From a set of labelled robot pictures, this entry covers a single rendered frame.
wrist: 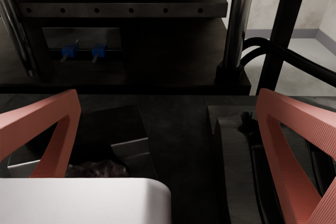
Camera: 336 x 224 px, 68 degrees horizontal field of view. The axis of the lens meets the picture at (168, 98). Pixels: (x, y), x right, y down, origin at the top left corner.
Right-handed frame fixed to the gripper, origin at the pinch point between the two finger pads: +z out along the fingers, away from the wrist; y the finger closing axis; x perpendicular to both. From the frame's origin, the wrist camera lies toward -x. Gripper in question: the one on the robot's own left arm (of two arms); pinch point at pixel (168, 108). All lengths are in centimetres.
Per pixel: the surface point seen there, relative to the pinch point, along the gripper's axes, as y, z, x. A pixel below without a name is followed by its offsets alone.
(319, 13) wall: -179, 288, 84
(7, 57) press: 69, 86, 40
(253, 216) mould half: -13.6, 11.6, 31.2
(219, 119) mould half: -10.4, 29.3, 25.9
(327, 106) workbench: -49, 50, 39
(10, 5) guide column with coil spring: 50, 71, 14
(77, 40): 33, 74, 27
